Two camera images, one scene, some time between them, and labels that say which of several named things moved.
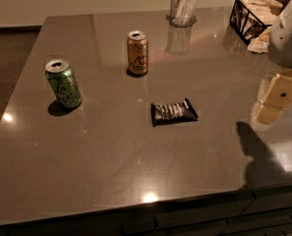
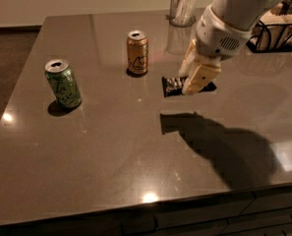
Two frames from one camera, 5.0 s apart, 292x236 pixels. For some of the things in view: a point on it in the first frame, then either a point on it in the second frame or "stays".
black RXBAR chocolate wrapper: x=176 y=112 to x=173 y=86
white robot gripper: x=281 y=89 to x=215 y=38
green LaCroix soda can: x=63 y=83 stays
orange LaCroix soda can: x=138 y=52 stays
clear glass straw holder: x=182 y=8 stays
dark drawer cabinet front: x=275 y=211 stays
